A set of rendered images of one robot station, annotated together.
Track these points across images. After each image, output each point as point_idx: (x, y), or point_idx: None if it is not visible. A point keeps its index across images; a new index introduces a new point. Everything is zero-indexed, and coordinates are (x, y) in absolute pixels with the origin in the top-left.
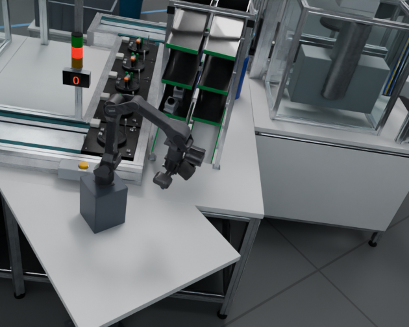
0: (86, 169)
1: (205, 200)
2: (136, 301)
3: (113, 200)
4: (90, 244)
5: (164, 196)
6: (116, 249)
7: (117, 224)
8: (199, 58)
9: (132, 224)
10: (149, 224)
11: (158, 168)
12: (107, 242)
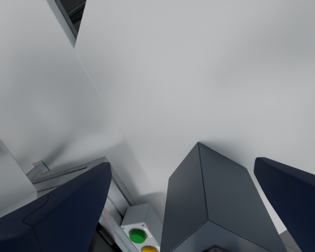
0: (153, 246)
1: (43, 33)
2: None
3: (237, 211)
4: None
5: (98, 112)
6: (267, 125)
7: (210, 149)
8: None
9: (195, 128)
10: (177, 103)
11: (52, 150)
12: (256, 144)
